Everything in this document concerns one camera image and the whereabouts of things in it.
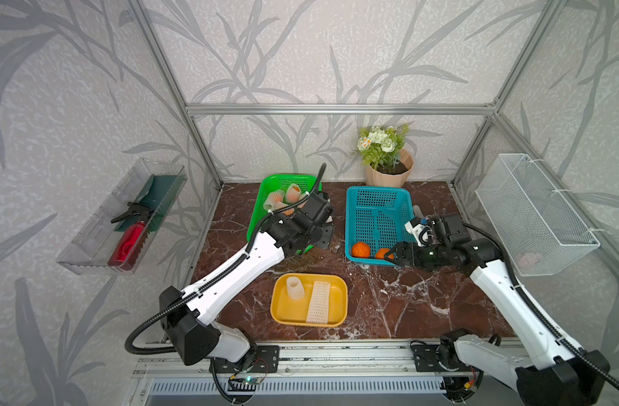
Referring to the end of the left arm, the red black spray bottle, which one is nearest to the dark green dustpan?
the red black spray bottle

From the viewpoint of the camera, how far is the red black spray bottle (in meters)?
0.56

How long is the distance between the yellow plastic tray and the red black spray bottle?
40cm

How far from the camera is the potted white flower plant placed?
0.93 m

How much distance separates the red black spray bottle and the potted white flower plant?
710mm

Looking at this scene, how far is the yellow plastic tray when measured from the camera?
0.80 m

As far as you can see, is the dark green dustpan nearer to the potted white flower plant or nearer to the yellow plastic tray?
the yellow plastic tray

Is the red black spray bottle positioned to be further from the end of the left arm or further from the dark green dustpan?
the end of the left arm

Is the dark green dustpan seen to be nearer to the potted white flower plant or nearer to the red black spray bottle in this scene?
the red black spray bottle

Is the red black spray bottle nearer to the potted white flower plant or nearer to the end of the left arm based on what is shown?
the end of the left arm

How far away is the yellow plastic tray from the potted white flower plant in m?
0.44

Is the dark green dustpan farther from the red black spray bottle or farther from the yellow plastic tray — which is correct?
the yellow plastic tray

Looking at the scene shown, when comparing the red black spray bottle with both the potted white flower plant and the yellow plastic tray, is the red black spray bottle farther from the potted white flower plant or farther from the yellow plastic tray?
the potted white flower plant
